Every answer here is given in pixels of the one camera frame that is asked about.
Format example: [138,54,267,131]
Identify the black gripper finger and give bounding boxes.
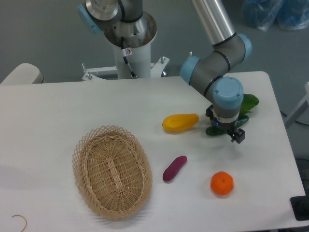
[230,129,245,144]

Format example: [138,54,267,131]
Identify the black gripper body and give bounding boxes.
[205,104,239,135]

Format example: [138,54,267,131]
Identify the dark green cucumber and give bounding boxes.
[205,115,249,136]

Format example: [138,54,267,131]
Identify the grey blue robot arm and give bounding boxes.
[78,0,252,143]

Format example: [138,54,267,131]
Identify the green bok choy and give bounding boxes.
[239,94,259,115]

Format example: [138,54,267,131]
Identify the orange mandarin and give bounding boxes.
[211,171,234,195]

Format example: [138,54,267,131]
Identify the yellow papaya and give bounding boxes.
[162,114,199,132]

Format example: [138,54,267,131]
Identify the purple sweet potato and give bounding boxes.
[162,156,187,182]

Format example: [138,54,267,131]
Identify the black device at table edge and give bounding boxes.
[290,196,309,221]

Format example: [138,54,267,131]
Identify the blue plastic bag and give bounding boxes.
[241,0,309,31]

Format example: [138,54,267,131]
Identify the woven wicker basket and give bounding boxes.
[72,125,152,219]

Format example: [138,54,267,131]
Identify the white chair armrest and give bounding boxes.
[0,63,46,86]

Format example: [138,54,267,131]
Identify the white frame leg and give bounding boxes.
[283,82,309,129]

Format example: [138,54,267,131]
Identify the black pedestal cable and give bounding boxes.
[120,36,138,79]

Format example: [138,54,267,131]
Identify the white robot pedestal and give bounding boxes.
[82,12,169,81]

